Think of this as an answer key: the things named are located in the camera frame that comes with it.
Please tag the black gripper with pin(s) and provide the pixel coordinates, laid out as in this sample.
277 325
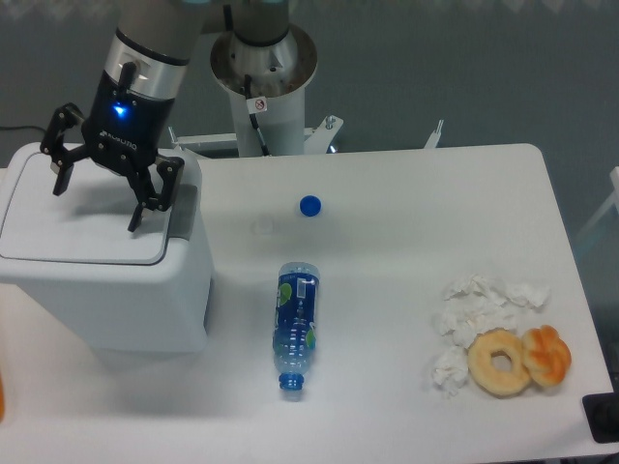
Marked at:
122 135

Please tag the white trash can lid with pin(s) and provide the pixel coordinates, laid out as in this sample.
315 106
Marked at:
86 224

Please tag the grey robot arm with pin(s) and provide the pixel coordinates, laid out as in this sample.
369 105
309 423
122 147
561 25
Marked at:
145 66

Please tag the white trash can body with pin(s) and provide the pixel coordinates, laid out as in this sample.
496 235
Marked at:
144 308

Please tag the blue bottle cap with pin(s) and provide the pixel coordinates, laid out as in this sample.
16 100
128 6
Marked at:
310 206

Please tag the orange object at edge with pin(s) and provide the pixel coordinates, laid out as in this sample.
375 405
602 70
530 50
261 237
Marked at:
3 398

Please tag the blue plastic bottle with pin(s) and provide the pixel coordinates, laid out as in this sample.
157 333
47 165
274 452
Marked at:
294 335

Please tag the crumpled white tissue upper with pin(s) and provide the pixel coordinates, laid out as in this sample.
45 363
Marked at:
478 304

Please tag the crumpled white tissue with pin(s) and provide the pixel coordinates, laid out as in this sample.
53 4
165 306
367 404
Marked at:
450 372
478 304

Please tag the crumpled white tissue lower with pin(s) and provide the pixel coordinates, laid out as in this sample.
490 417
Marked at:
450 372

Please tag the orange glazed twisted bread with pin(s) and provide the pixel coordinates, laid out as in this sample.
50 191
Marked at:
546 356

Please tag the black device at edge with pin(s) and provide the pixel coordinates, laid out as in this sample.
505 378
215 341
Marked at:
601 411

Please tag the white frame bracket right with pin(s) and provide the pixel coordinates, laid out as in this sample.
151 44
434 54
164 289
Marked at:
435 136

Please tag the plain ring donut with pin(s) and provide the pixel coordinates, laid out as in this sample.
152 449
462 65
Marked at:
495 363

